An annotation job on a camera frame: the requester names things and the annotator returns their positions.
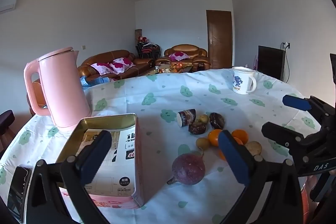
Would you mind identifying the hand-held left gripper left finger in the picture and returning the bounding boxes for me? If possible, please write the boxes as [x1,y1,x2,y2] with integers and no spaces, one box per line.
[26,130,113,224]

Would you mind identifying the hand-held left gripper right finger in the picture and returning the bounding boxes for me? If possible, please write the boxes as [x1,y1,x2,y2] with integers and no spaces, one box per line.
[218,130,302,224]

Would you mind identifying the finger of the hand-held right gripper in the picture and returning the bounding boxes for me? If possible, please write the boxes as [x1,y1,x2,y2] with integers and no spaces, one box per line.
[282,94,336,135]
[261,121,328,160]

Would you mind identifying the cut purple yam piece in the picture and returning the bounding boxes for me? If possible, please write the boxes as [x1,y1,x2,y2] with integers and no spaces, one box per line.
[244,140,263,157]
[177,109,197,128]

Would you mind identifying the pink metal tin box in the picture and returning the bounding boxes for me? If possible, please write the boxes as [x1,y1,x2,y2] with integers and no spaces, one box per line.
[54,113,144,210]

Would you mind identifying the purple round radish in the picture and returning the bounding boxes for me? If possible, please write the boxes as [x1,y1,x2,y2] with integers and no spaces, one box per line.
[167,151,206,186]

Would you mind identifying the dark purple tuber chunk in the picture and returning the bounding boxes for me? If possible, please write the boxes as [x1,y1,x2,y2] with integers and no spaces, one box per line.
[209,112,226,130]
[188,121,206,135]

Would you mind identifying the black television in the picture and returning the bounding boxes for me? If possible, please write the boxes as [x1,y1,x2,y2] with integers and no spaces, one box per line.
[258,46,286,81]

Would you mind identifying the white printed mug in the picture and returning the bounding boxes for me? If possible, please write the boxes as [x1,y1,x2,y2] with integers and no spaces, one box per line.
[231,67,257,95]

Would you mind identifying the blue plaid clothing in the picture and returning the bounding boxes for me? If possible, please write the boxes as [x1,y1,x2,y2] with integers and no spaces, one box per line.
[80,76,111,87]

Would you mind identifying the pink electric kettle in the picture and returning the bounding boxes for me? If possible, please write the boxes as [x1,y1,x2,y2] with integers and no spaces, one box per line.
[24,47,92,128]

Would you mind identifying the orange wooden chair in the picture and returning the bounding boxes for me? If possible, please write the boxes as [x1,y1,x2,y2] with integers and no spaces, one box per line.
[31,78,51,109]

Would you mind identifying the cloud print tablecloth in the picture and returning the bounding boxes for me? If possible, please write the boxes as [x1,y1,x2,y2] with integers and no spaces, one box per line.
[0,68,323,224]

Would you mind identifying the pink floral pillow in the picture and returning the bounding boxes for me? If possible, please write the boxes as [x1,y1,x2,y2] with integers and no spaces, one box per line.
[168,51,189,62]
[109,57,135,73]
[91,63,114,75]

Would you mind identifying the purple cushioned stool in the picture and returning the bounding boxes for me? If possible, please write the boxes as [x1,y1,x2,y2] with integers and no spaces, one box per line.
[0,110,15,135]

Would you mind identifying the brown wooden door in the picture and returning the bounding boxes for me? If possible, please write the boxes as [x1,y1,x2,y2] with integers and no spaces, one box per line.
[206,10,233,69]

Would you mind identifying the brown leather sofa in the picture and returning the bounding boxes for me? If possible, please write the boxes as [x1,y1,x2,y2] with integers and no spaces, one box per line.
[77,50,155,83]

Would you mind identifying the wooden coffee table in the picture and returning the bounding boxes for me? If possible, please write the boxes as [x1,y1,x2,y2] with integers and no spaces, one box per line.
[142,63,195,76]

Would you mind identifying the stack of dark chairs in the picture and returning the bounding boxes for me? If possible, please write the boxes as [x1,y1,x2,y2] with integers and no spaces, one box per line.
[135,42,161,59]

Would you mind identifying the brown leather armchair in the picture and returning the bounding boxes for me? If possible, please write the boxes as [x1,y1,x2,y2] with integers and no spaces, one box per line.
[164,44,211,71]

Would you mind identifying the white air conditioner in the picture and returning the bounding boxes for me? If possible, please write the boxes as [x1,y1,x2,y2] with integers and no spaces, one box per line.
[0,0,18,13]

